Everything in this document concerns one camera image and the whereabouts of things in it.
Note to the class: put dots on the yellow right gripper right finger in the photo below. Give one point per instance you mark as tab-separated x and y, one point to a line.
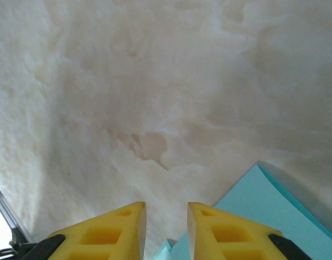
203	243

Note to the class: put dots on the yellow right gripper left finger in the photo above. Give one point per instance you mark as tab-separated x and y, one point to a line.
127	243

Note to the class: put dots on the light blue cloth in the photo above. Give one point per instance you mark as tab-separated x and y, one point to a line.
257	200

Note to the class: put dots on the aluminium front rail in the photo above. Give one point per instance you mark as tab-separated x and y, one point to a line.
8	214

